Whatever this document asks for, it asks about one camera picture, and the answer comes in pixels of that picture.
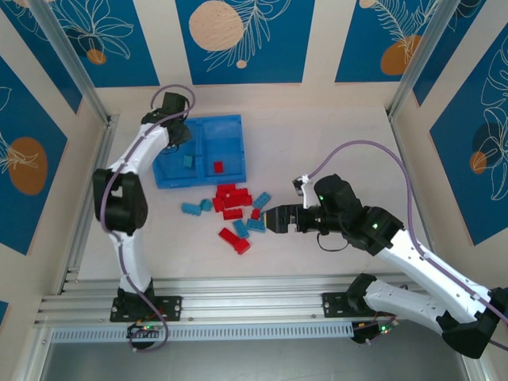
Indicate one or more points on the small red lego brick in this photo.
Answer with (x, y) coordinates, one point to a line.
(256, 214)

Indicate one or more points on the teal lego brick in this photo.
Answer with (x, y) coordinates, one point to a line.
(187, 160)

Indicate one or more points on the blue floral wall panel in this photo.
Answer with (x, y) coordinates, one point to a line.
(24, 119)
(456, 47)
(119, 59)
(357, 47)
(35, 51)
(456, 178)
(3, 313)
(278, 47)

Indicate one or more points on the aluminium side rail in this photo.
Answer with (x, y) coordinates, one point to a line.
(81, 238)
(398, 137)

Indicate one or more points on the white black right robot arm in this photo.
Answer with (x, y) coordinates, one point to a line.
(428, 274)

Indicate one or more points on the blue lego brick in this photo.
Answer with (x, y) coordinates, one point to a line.
(206, 205)
(262, 199)
(190, 208)
(241, 229)
(256, 225)

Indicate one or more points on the wide aluminium base rail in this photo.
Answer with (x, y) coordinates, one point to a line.
(246, 297)

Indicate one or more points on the small circuit board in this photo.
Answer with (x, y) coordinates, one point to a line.
(383, 328)
(145, 331)

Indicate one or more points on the blue two-compartment plastic bin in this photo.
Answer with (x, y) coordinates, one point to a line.
(222, 139)

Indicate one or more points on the aluminium frame post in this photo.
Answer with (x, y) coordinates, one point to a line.
(420, 59)
(72, 59)

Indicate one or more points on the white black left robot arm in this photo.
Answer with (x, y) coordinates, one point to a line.
(131, 258)

